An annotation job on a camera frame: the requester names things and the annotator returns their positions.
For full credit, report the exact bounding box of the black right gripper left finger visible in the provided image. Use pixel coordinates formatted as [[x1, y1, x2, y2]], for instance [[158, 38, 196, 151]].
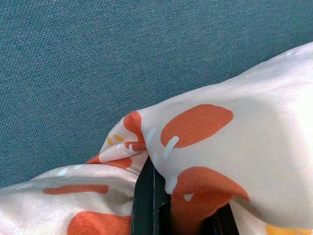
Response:
[[131, 156, 172, 235]]

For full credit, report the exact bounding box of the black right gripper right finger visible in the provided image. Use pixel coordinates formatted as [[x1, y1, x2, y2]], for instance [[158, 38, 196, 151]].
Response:
[[202, 202, 240, 235]]

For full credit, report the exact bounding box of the pink pillow with orange print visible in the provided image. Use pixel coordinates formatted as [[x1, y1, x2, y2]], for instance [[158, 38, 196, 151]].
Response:
[[0, 41, 313, 235]]

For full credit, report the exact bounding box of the teal fabric headboard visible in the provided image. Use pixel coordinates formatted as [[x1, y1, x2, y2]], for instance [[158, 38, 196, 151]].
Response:
[[0, 0, 313, 189]]

